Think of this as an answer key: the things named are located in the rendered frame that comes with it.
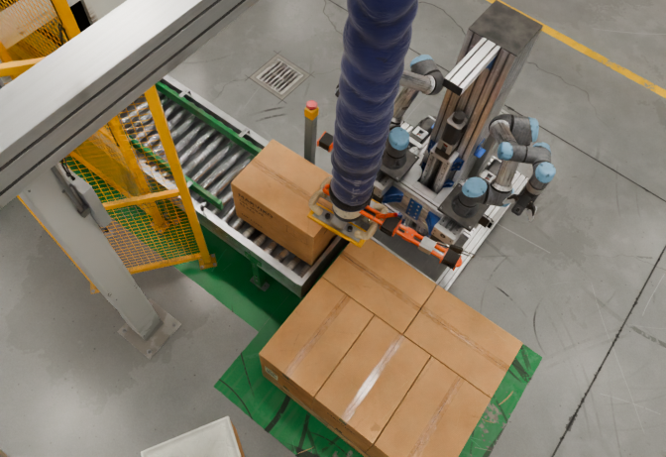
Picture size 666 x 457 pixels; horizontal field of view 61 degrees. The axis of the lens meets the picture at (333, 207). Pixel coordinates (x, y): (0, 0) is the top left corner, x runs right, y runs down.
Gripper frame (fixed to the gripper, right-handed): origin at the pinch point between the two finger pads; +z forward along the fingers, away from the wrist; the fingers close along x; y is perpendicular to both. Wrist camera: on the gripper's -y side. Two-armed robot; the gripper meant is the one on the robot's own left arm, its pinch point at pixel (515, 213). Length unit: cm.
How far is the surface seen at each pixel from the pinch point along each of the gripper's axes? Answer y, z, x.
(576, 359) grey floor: 34, 152, -88
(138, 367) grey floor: -156, 152, 136
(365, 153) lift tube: -37, -29, 64
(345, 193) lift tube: -39, 9, 70
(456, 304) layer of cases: -11, 98, -3
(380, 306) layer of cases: -41, 98, 32
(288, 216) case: -46, 57, 100
